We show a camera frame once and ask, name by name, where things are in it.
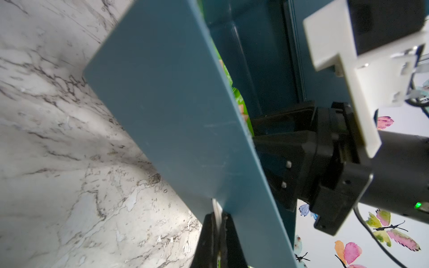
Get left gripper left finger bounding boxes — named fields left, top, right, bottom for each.
left=190, top=213, right=220, bottom=268

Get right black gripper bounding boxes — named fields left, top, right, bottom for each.
left=251, top=101, right=373, bottom=235

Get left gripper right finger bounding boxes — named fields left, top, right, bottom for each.
left=219, top=212, right=248, bottom=268

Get teal drawer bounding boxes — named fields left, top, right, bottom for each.
left=84, top=1, right=297, bottom=268

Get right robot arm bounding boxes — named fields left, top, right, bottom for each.
left=251, top=102, right=429, bottom=235

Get teal drawer cabinet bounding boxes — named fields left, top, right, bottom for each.
left=198, top=0, right=351, bottom=118

